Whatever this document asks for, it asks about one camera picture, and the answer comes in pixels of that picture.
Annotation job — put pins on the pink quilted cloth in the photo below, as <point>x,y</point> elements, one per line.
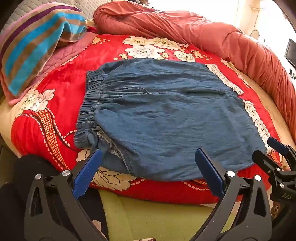
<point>60,55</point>

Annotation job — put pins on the black monitor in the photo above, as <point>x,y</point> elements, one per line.
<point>291,51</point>

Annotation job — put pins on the green fleece garment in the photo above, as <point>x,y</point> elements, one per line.
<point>150,220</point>

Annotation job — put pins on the rust red quilt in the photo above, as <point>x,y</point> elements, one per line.
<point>208,34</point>

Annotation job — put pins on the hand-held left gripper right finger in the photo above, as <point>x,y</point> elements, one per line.
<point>209,169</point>

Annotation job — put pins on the blue denim pants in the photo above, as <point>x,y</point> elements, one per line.
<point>166,111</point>

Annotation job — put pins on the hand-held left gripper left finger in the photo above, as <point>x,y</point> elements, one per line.
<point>87,170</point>

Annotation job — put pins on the red floral blanket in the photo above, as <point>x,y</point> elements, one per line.
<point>60,111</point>

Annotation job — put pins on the striped towel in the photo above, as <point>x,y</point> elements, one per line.
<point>34,46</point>

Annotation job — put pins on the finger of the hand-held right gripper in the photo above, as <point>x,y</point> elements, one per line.
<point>277,144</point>
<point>266,162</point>

